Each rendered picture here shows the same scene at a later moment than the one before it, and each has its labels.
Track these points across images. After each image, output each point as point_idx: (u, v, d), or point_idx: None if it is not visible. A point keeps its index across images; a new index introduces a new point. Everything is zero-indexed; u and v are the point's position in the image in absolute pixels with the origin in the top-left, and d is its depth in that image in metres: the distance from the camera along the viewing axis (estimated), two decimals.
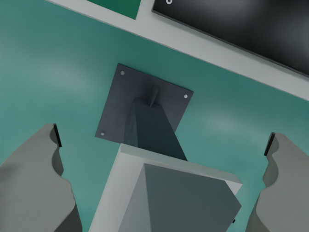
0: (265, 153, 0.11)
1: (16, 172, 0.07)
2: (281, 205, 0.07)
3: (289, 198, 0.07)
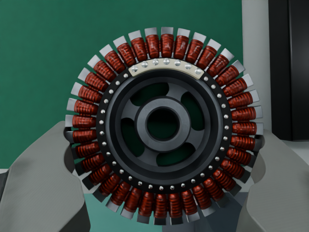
0: None
1: (30, 167, 0.08)
2: (270, 200, 0.07)
3: (277, 193, 0.07)
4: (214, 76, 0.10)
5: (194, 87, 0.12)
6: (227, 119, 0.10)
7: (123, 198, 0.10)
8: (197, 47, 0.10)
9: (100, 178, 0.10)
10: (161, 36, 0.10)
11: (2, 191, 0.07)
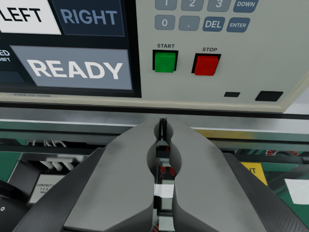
0: (163, 138, 0.12)
1: (121, 150, 0.09)
2: (193, 184, 0.07)
3: (196, 175, 0.08)
4: None
5: None
6: None
7: None
8: None
9: None
10: None
11: (96, 163, 0.08)
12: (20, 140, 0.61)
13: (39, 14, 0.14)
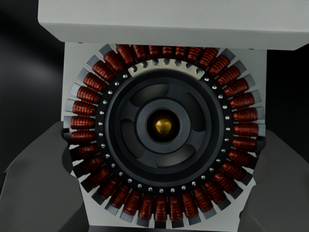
0: None
1: (28, 168, 0.08)
2: (271, 200, 0.07)
3: (278, 193, 0.07)
4: (214, 76, 0.10)
5: (194, 87, 0.12)
6: (228, 121, 0.10)
7: (123, 201, 0.10)
8: (198, 47, 0.10)
9: (99, 180, 0.10)
10: None
11: None
12: None
13: None
